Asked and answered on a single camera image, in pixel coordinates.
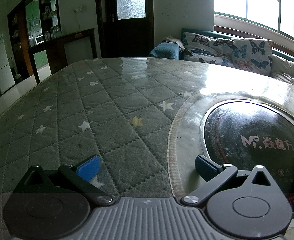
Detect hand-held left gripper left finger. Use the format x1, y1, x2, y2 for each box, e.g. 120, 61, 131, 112
12, 155, 115, 205

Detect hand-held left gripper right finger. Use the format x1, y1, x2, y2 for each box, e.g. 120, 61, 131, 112
180, 154, 283, 207

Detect round black induction cooktop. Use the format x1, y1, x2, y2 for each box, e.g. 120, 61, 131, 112
200, 101, 294, 218

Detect grey quilted star table cover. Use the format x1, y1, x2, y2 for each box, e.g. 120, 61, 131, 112
0, 57, 294, 240

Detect beige cushion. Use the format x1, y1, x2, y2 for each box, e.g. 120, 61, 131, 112
270, 54, 294, 90

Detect butterfly print pillow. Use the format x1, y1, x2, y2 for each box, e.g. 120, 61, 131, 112
181, 32, 236, 55
230, 39, 272, 77
182, 48, 235, 67

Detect dark wooden console table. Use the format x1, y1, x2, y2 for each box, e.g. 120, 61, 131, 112
27, 28, 98, 84

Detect blue armrest cover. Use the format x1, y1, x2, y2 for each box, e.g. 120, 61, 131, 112
148, 42, 181, 60

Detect beige towel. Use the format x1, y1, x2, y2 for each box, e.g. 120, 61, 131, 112
163, 37, 185, 49

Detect dark wooden door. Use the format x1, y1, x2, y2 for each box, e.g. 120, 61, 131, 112
95, 0, 154, 58

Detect butterfly pattern cushion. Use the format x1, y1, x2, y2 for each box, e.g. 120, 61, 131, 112
181, 28, 294, 91

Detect dark wooden shelf cabinet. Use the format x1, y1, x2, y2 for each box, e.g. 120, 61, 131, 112
7, 0, 61, 80

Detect green framed window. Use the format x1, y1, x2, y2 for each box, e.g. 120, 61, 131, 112
214, 0, 294, 45

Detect wall socket with cable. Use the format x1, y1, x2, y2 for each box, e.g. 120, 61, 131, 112
73, 7, 84, 29

